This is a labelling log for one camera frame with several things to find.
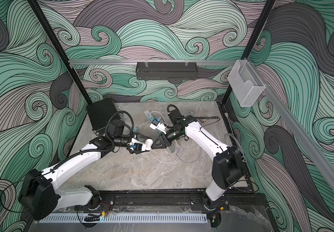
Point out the small teal usb charger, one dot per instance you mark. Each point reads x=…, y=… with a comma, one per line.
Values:
x=151, y=118

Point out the white slotted cable duct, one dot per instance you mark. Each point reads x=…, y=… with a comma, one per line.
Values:
x=128, y=218

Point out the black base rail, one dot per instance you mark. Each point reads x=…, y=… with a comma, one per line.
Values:
x=193, y=199

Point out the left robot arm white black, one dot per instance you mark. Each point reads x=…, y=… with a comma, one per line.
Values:
x=41, y=193

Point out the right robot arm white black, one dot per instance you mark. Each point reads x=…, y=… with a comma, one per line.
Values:
x=227, y=164

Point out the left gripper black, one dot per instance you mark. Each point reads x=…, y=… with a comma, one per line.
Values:
x=139, y=136

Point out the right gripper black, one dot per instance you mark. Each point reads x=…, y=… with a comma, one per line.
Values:
x=164, y=140

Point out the black wall shelf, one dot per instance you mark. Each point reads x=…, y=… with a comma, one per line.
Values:
x=174, y=71

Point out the white power strip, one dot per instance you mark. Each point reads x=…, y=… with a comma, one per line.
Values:
x=148, y=113

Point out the black metal box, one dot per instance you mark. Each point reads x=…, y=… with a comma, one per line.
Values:
x=100, y=113

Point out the clear mesh wall bin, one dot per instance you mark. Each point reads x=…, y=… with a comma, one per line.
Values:
x=246, y=82

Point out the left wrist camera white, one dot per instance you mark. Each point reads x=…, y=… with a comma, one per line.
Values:
x=135, y=148

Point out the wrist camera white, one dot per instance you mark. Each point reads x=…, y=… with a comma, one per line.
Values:
x=135, y=148
x=157, y=125

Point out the small colourful card box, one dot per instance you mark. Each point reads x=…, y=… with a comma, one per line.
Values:
x=204, y=120

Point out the white earbud case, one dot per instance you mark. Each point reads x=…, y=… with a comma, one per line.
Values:
x=148, y=144

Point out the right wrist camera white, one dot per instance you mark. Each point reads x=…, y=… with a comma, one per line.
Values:
x=157, y=125

